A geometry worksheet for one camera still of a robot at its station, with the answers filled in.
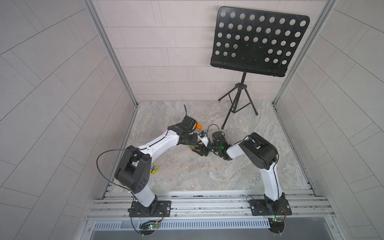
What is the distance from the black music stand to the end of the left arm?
0.32 metres

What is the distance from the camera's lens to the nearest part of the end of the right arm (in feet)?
2.53

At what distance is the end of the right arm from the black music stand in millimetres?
358

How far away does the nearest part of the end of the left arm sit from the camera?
2.07 feet

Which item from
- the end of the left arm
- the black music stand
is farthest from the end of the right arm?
the black music stand

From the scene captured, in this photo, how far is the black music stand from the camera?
0.63 m
